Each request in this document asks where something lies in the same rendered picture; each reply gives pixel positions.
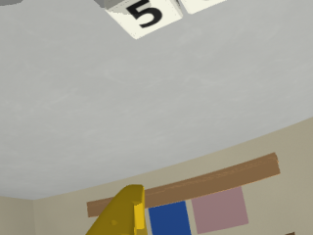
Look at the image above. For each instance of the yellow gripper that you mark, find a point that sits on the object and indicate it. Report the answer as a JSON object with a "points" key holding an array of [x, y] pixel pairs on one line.
{"points": [[123, 215]]}

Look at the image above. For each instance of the white number cube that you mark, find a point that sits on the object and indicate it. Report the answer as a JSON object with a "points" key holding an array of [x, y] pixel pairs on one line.
{"points": [[140, 17], [193, 6]]}

